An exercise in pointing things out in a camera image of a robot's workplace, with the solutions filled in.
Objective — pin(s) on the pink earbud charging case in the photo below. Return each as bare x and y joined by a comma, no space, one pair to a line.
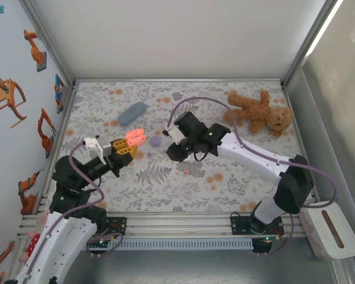
135,141

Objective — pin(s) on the purple earbud charging case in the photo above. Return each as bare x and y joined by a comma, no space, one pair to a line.
155,141

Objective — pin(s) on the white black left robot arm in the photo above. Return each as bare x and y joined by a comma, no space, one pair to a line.
74,233

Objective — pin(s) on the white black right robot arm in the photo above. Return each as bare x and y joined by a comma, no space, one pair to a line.
254,156

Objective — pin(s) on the blue-grey glasses case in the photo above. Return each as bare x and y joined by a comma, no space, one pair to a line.
131,114

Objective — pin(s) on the brown teddy bear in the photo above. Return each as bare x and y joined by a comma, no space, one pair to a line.
260,114

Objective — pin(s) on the floral patterned table mat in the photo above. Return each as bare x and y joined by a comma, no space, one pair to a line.
171,201

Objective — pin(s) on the white box with brown slot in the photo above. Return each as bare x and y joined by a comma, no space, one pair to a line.
349,239

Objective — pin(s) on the aluminium side rail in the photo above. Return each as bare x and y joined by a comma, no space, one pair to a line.
61,133
298,127

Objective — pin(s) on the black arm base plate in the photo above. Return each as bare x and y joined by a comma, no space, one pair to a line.
238,227
118,226

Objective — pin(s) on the aluminium rail below white wall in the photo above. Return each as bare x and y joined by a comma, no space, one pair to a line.
177,80

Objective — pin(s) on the blue gantry wall sticker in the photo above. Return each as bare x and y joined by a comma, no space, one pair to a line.
58,88

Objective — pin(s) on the long aluminium table rail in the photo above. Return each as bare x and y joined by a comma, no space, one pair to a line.
177,226

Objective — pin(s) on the orange machine wall sticker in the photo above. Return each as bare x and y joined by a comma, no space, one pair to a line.
6,251

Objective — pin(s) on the orange claw gripper wall sticker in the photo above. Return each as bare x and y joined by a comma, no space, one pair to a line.
6,94

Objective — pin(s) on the aluminium corner post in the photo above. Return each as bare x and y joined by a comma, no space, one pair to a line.
310,38
50,38

